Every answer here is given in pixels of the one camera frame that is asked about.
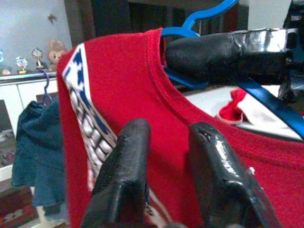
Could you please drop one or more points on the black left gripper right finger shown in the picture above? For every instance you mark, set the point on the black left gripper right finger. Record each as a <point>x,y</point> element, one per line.
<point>223,185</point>

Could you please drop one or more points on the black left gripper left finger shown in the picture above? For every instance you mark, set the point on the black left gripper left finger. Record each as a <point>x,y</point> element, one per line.
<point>123,178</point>

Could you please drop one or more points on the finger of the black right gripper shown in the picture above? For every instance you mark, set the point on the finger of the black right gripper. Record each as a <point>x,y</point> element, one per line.
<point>209,57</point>

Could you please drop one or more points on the blue plastic clothes hanger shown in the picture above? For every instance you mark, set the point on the blue plastic clothes hanger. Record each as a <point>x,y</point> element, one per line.
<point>273,103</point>

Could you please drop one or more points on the red t-shirt with white print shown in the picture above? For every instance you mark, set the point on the red t-shirt with white print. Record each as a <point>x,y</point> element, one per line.
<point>133,90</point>

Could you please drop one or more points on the purple clothes hanger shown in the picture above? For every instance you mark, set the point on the purple clothes hanger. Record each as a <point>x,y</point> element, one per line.
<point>47,79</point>

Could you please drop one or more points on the red garment with white hem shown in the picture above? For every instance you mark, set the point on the red garment with white hem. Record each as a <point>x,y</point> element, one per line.
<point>231,114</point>

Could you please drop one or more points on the blue denim garment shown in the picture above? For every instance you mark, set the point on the blue denim garment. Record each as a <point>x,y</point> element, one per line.
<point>38,147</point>

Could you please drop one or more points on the dark wooden wardrobe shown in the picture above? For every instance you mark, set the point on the dark wooden wardrobe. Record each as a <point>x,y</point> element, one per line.
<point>114,19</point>

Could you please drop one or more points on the red patterned box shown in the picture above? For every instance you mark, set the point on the red patterned box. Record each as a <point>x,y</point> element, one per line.
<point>16,209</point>

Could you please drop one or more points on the white sideboard cabinet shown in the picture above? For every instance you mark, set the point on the white sideboard cabinet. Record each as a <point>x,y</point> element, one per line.
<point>9,95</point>

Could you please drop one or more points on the brown teddy bear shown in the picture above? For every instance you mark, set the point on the brown teddy bear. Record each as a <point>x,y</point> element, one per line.
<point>55,53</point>

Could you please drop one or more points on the gold crystal trophy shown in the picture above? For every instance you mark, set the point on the gold crystal trophy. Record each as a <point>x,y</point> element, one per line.
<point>21,62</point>
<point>38,53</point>

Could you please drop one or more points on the small pink figurine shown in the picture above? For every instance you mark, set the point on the small pink figurine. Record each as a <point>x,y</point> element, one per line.
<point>6,71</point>

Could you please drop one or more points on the brown bird wall decoration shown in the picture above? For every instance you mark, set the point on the brown bird wall decoration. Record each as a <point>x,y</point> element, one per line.
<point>52,18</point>

